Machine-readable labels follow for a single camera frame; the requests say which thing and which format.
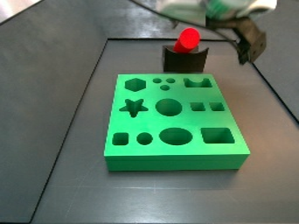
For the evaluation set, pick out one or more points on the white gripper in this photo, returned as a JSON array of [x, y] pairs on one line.
[[223, 10]]

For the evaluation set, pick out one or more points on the red cylinder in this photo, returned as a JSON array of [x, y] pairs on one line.
[[187, 41]]

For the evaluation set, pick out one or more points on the black curved cradle stand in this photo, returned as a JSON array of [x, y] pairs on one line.
[[183, 62]]

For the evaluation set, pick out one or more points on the green shape sorter block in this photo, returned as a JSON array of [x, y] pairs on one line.
[[171, 124]]

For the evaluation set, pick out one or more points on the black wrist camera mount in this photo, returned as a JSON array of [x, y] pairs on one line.
[[253, 39]]

